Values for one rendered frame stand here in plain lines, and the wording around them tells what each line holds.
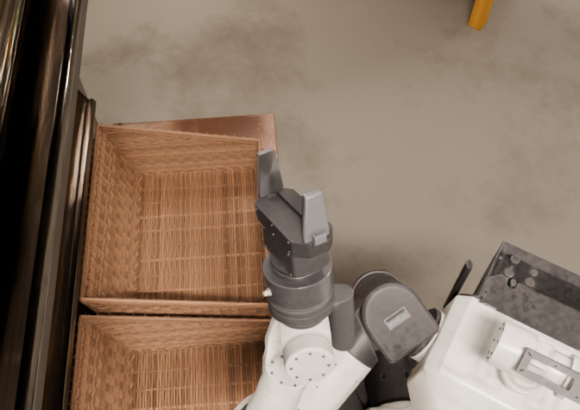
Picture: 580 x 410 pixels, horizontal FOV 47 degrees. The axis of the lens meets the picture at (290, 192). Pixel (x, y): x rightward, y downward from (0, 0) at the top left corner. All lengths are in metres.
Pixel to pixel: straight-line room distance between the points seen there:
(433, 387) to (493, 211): 1.86
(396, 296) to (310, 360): 0.23
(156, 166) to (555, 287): 1.37
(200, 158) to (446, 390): 1.28
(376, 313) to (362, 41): 2.43
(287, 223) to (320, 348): 0.18
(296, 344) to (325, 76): 2.41
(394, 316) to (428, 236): 1.71
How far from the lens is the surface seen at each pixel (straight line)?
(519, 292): 1.13
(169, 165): 2.14
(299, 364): 0.87
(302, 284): 0.81
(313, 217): 0.73
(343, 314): 0.88
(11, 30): 1.39
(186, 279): 1.98
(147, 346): 1.90
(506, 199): 2.92
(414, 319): 1.06
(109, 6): 3.63
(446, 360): 1.05
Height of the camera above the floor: 2.37
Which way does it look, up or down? 58 degrees down
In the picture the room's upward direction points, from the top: straight up
